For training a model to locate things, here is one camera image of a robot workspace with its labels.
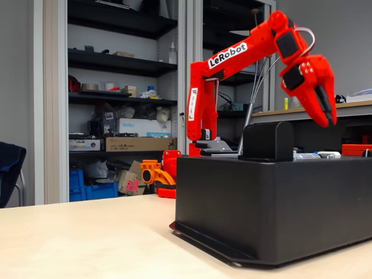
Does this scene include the grey cabinet black shelves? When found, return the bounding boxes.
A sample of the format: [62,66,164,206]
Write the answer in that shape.
[33,0,277,205]

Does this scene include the small tan box stack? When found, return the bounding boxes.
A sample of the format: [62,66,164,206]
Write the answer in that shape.
[120,85,137,98]

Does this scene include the white crumpled cloth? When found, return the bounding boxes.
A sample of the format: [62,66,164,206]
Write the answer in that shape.
[139,85,159,100]

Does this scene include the dark blue office chair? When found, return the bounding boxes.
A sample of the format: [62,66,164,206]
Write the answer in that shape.
[0,141,27,209]

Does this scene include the paper stack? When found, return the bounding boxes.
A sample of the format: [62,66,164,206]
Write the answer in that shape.
[345,88,372,103]

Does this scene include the metal chair frame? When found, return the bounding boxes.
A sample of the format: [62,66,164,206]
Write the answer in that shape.
[13,168,28,207]

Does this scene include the red display module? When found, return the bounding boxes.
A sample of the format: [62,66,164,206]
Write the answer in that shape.
[342,144,372,157]

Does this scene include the clear plastic bottle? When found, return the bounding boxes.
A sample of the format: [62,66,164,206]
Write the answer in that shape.
[168,42,178,65]

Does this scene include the orange plastic clamp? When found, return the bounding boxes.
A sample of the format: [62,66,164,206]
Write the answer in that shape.
[139,159,177,190]

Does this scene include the white printed carton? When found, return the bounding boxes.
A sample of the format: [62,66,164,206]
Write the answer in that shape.
[69,138,105,152]

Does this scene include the silver metal door hinge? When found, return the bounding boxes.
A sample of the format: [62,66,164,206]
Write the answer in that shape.
[292,151,322,161]

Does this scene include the long brown cardboard box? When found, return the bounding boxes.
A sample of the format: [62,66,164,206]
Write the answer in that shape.
[105,137,178,152]

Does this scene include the tall blue plastic crate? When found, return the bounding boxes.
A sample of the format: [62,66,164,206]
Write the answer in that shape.
[69,169,85,202]

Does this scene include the dark red rounded object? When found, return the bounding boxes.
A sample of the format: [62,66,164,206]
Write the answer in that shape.
[68,74,82,93]

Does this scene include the grey desk wooden top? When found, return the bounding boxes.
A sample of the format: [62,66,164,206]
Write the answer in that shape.
[251,100,372,125]

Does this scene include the cardboard box pink sticker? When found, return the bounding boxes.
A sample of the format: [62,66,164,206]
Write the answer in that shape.
[117,159,146,196]

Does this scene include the white servo cable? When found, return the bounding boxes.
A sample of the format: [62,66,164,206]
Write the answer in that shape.
[293,26,316,56]

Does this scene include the black task board box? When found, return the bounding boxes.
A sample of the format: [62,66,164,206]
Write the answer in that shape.
[169,155,372,268]

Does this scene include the white Weller box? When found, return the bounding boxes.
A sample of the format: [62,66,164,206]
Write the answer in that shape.
[116,117,172,138]

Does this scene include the metal stalks with cork balls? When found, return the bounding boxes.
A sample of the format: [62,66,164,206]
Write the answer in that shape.
[237,8,281,156]

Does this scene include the low blue plastic crate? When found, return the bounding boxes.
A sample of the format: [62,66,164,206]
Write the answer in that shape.
[83,181,119,201]

